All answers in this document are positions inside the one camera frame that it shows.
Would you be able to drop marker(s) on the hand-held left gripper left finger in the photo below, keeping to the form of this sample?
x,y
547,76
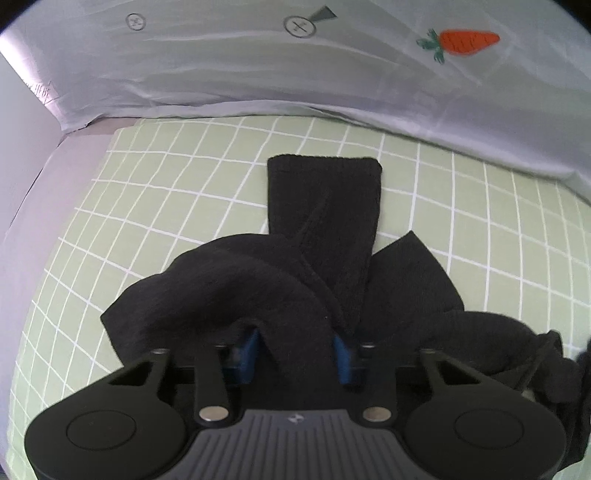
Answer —
x,y
242,355

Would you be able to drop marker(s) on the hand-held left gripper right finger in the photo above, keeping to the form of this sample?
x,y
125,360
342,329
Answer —
x,y
342,362

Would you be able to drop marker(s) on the black knit sweater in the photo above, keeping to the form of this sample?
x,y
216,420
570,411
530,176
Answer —
x,y
323,217

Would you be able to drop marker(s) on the green checked bed sheet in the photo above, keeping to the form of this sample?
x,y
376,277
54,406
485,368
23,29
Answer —
x,y
480,217

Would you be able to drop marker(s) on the pale lilac bed sheet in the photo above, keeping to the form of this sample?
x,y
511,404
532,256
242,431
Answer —
x,y
55,184

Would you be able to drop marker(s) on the grey quilt with carrot print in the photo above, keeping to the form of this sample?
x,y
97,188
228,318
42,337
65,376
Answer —
x,y
231,69

